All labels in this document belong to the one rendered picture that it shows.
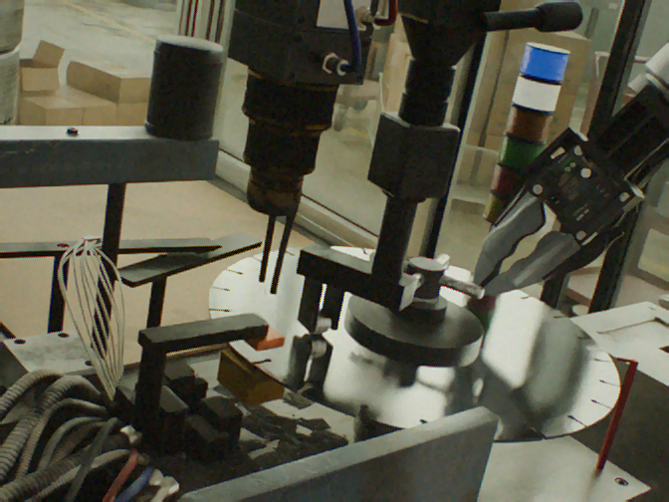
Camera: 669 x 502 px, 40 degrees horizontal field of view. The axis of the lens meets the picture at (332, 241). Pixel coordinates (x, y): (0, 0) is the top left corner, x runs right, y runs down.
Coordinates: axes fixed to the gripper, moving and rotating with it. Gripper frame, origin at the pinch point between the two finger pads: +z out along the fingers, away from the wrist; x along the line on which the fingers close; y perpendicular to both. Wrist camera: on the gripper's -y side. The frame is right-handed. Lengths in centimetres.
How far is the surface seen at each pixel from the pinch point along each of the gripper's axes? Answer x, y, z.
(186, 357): -18.4, -12.7, 35.0
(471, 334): 2.9, 5.7, 2.6
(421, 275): -2.7, 8.4, 1.8
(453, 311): 0.2, 2.9, 3.3
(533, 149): -9.6, -20.2, -8.1
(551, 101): -11.8, -19.6, -12.8
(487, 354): 4.8, 5.9, 2.7
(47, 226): -52, -28, 50
